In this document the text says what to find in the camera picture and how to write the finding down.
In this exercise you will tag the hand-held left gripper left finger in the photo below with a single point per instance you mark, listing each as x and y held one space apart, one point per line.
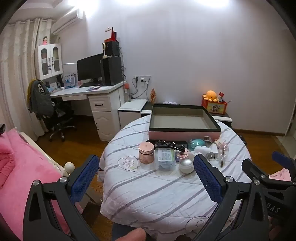
85 178

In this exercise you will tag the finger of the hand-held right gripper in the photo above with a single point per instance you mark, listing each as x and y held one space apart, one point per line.
281 158
254 169

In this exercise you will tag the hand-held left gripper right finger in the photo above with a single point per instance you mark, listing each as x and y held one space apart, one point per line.
207 178

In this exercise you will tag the white round jar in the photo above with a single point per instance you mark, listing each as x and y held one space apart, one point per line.
186 166

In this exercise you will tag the white charger plug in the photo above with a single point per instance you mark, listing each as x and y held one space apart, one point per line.
213 151

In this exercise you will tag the clear plastic box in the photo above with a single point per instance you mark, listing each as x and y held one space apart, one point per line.
165 160

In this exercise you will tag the pink box with black rim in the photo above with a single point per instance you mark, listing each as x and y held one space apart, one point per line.
185 135

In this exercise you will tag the rose gold jar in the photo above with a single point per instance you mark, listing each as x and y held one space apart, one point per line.
146 153

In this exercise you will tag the person's left hand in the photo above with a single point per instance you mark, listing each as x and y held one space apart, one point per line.
131 235

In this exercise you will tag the pink paper note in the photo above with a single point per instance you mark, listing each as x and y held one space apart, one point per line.
281 175

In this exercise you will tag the black pen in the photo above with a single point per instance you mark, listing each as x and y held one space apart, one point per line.
222 160

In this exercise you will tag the pink building block toy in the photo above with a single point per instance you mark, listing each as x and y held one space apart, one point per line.
182 155

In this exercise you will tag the teal earbud case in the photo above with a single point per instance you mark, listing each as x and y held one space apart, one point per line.
195 143

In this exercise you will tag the silver lighter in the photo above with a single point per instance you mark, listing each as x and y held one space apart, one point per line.
207 139

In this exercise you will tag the black and white low cabinet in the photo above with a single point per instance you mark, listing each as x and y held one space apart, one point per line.
223 118

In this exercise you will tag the striped white quilt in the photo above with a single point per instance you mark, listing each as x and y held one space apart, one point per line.
148 192

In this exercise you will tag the pink blanket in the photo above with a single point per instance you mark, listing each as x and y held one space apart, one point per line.
23 166

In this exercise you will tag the black office chair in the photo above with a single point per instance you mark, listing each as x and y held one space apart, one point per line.
60 118

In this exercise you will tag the black remote control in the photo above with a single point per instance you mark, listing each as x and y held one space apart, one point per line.
152 141

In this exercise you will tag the white desk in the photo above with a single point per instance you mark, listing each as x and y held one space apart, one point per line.
104 109

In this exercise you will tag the red tin box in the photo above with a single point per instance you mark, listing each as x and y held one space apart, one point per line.
216 107

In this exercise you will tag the orange octopus plush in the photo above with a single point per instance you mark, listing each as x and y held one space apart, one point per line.
211 95

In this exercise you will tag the grey jacket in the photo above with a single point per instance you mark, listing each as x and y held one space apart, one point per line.
41 99

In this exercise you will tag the black keyboard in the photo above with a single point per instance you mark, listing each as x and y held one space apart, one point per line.
89 84

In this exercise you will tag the bottle with orange cap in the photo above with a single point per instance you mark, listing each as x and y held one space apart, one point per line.
127 93

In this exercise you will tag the orange figure ornament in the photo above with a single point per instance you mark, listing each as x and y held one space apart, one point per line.
153 96

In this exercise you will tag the blue and white box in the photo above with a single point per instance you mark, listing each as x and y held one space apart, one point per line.
69 80

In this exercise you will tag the black computer monitor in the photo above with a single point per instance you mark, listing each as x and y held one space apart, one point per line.
90 68

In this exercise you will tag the large black speaker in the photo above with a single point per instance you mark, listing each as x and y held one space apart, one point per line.
112 70

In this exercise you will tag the white curtain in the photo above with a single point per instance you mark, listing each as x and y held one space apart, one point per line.
18 76

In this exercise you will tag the white glass-door cabinet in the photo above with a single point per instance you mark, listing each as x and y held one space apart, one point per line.
48 61

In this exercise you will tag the small black speaker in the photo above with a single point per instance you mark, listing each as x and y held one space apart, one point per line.
113 48

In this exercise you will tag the small doll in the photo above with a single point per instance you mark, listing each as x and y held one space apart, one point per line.
45 40

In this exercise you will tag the white air conditioner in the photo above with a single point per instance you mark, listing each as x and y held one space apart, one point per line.
67 23

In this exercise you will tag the white bed frame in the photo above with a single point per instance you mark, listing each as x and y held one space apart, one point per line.
69 168

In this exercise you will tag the white wall power outlet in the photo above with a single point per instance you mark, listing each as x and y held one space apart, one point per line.
143 79

